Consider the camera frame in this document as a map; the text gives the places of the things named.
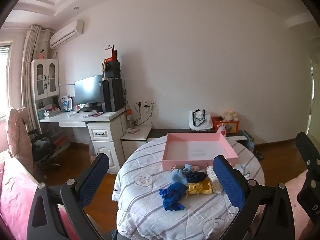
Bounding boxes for yellow knitted piece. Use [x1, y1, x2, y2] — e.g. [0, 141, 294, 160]
[186, 179, 212, 195]

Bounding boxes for low black-top bench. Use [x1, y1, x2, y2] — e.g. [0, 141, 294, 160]
[120, 126, 248, 162]

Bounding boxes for stack of books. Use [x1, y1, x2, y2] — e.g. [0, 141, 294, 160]
[37, 107, 62, 119]

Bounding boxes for royal blue cloth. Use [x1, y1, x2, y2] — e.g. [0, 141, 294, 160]
[159, 182, 187, 212]

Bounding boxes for black office chair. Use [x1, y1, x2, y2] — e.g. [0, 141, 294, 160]
[26, 129, 60, 170]

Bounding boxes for pink jacket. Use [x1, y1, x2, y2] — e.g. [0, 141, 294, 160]
[5, 107, 34, 170]

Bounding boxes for white tote bag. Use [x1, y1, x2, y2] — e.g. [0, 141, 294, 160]
[189, 109, 213, 130]

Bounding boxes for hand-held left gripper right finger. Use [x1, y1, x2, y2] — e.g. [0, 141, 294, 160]
[213, 155, 296, 240]

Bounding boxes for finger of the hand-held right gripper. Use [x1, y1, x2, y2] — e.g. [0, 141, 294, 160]
[296, 132, 320, 174]

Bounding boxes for pink box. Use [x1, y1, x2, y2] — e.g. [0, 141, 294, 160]
[161, 132, 239, 171]

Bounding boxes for printed baby cloth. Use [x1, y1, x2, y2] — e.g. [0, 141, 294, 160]
[234, 163, 251, 179]

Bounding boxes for red toy box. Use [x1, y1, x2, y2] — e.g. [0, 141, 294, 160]
[211, 116, 241, 134]

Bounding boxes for blue and white package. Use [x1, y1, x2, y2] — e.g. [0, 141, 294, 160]
[60, 95, 73, 112]

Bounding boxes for blue boxes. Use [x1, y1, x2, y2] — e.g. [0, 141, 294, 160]
[244, 130, 255, 150]

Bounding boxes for black computer tower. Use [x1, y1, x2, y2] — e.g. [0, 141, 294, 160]
[100, 79, 125, 113]

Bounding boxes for pink bed blanket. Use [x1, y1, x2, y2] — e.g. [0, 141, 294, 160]
[0, 150, 80, 240]

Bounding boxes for round table with striped cloth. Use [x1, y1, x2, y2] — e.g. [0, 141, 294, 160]
[112, 132, 265, 240]

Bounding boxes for black box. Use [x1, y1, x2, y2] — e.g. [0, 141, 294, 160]
[102, 61, 121, 80]

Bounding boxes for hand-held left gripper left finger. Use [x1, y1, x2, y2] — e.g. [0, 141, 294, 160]
[26, 152, 110, 240]

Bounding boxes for beige curtain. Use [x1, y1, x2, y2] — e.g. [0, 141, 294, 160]
[21, 25, 55, 133]

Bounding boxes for white plush toy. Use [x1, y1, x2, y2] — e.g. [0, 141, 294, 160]
[222, 110, 238, 122]

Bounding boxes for navy knitted piece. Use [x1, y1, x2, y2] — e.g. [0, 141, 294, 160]
[186, 171, 208, 183]

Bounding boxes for pale pink flowered quilt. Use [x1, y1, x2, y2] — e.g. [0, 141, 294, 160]
[252, 175, 320, 240]

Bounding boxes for black keyboard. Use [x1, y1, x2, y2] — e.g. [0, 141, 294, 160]
[76, 107, 103, 113]

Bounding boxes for bag of cotton swabs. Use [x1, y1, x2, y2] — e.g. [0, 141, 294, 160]
[206, 166, 223, 193]

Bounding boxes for white air conditioner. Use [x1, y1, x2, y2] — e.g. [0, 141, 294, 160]
[49, 19, 84, 50]

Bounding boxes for black power cable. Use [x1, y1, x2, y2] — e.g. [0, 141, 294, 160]
[134, 102, 153, 125]

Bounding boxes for white desk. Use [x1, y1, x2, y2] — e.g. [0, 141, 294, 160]
[39, 109, 128, 174]

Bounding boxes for black computer monitor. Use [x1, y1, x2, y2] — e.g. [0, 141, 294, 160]
[74, 74, 104, 107]

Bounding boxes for white glass-door cabinet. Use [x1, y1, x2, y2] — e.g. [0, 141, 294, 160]
[30, 59, 61, 102]

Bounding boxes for light blue cloth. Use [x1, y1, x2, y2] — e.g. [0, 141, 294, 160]
[171, 164, 198, 184]

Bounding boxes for window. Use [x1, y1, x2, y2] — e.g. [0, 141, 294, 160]
[0, 41, 13, 120]

